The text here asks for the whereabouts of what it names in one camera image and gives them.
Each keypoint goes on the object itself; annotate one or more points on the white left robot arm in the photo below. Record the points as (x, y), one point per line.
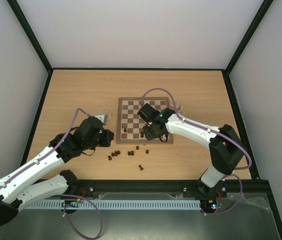
(20, 188)

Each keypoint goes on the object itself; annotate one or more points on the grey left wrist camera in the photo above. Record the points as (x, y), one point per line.
(103, 118)

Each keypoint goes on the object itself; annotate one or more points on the wooden chess board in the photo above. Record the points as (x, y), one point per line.
(128, 118)

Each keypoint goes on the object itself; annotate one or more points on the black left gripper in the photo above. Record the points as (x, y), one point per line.
(108, 140)

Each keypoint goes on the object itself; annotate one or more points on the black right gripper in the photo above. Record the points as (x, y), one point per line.
(149, 132)

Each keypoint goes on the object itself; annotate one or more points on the light chess pieces pile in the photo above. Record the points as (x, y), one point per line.
(108, 113)
(177, 107)

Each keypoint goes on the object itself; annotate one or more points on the dark chess pieces left cluster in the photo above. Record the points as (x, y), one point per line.
(114, 154)

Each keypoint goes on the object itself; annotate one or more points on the light blue cable duct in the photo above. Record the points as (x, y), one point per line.
(59, 204)

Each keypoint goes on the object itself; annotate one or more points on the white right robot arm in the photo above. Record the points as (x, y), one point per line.
(222, 142)

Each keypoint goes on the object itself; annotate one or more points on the light chess pieces right pile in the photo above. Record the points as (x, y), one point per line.
(177, 107)

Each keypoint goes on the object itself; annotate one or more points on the light chess pieces left pile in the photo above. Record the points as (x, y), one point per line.
(108, 113)

